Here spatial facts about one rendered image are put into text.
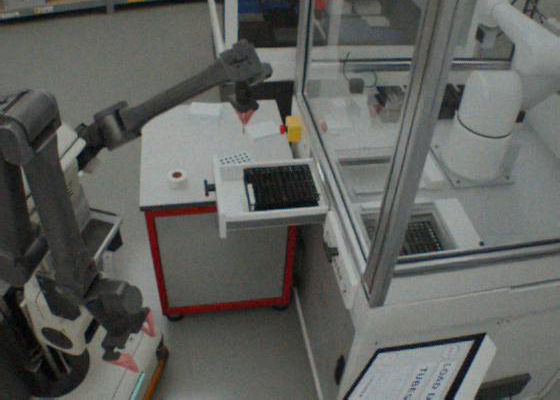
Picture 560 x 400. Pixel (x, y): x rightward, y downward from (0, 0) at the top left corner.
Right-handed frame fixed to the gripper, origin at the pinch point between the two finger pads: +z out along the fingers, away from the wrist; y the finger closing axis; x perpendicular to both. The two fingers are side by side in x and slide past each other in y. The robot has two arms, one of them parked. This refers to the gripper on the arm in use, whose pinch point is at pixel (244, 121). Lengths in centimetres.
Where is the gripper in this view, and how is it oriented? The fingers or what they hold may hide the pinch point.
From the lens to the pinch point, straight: 189.8
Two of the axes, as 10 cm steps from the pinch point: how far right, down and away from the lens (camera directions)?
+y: -5.2, -6.0, 6.1
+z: -0.2, 7.2, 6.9
